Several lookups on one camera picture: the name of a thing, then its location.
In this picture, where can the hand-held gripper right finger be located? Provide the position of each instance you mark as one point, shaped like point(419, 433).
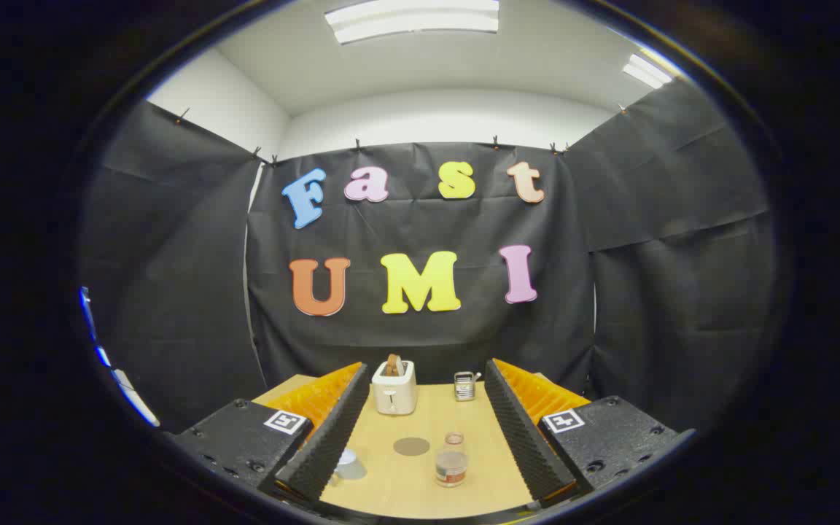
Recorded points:
point(529, 445)

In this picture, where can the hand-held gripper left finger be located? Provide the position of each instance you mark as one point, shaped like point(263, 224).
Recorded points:
point(332, 445)

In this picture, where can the white cup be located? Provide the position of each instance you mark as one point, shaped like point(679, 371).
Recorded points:
point(351, 467)

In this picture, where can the round brown coaster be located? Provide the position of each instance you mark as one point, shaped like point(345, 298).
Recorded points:
point(411, 446)

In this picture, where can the clear plastic juice bottle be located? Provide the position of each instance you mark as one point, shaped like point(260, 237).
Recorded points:
point(451, 467)

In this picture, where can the white toaster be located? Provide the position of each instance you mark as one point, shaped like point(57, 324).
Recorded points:
point(394, 397)

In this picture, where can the wooden table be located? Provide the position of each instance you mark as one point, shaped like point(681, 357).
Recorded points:
point(405, 488)

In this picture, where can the brown toast slice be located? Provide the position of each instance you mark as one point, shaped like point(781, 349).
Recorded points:
point(394, 364)

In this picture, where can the small ceiling light panel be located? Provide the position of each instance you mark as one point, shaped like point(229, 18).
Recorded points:
point(646, 71)

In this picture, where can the long ceiling light panel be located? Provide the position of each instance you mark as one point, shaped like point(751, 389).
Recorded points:
point(413, 18)

